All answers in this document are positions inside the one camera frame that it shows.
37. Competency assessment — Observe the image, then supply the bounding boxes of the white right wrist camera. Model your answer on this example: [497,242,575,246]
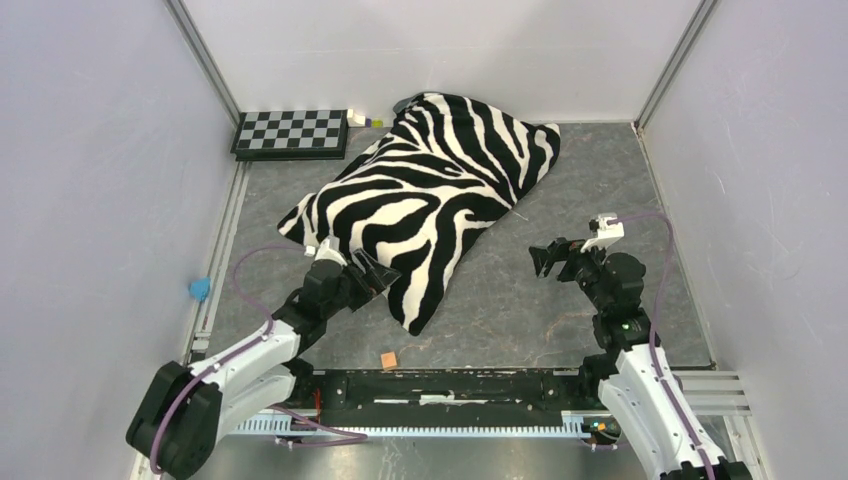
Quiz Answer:
[580,213,625,253]

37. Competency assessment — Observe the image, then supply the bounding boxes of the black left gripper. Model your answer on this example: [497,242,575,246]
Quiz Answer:
[322,247,398,318]

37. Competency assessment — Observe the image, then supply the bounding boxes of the small white yellow object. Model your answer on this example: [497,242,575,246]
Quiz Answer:
[346,109,384,128]

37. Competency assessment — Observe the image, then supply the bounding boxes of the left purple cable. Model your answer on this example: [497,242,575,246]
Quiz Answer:
[148,245,370,477]

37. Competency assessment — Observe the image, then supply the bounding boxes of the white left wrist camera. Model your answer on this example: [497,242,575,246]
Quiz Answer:
[304,236,348,267]

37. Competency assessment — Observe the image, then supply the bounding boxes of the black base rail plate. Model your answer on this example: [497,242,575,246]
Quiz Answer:
[283,368,603,428]

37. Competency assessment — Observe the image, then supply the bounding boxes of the blue clip on wall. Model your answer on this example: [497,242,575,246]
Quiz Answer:
[188,277,211,303]

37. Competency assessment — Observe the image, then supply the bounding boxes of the slotted cable duct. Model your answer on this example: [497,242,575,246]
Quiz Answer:
[230,410,590,440]

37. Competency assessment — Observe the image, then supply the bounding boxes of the zebra and grey pillowcase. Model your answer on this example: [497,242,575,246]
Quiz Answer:
[277,91,562,336]

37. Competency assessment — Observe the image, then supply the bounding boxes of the small orange cube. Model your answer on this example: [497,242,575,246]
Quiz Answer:
[380,352,398,370]

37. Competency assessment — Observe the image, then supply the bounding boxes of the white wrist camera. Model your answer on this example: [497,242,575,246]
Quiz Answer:
[580,213,625,253]
[304,236,348,267]

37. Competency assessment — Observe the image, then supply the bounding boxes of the black grey checkerboard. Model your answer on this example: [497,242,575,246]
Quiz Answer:
[231,109,349,161]

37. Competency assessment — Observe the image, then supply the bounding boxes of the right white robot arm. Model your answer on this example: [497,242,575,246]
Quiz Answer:
[528,238,753,479]

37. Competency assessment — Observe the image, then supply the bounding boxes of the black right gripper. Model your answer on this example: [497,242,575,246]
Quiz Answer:
[527,235,610,312]

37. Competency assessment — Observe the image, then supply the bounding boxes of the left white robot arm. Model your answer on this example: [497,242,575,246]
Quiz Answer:
[125,245,401,479]

